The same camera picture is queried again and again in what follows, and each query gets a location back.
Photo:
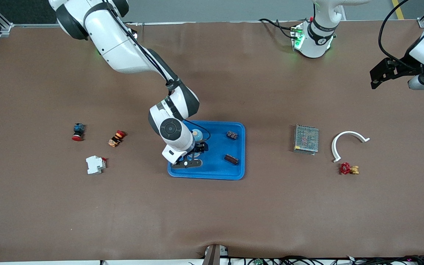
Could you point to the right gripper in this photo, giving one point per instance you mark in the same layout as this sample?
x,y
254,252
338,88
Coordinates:
x,y
200,147

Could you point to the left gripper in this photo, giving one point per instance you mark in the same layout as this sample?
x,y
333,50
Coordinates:
x,y
402,66

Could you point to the dark brown rectangular block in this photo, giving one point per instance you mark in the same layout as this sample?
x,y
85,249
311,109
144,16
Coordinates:
x,y
231,159

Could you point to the small dark connector block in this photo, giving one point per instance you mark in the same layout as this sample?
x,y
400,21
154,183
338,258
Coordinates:
x,y
232,135

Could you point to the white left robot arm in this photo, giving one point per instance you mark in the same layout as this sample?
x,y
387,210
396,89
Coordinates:
x,y
317,40

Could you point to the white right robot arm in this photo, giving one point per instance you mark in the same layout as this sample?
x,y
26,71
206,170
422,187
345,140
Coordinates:
x,y
112,36

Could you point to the blue plastic tray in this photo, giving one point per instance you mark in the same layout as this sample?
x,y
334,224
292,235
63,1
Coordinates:
x,y
219,169

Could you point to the brown table cover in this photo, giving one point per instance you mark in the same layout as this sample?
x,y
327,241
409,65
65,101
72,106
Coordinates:
x,y
212,213

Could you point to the white curved plastic clip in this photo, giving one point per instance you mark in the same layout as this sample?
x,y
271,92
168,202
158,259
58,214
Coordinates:
x,y
348,133

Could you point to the metal mesh power supply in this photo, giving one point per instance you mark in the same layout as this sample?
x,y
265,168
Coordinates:
x,y
306,139

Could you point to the white circuit breaker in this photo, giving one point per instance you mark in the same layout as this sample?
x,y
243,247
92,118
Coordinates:
x,y
95,165

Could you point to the red push button blue body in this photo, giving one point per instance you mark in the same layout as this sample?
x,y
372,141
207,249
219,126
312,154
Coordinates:
x,y
78,131

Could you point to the green terminal block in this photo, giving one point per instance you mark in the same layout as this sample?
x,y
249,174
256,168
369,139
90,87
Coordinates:
x,y
258,261

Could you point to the orange red emergency switch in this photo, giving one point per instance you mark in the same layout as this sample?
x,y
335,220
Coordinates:
x,y
116,138

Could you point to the grey camera stand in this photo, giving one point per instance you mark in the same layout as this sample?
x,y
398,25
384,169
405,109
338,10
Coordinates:
x,y
215,254

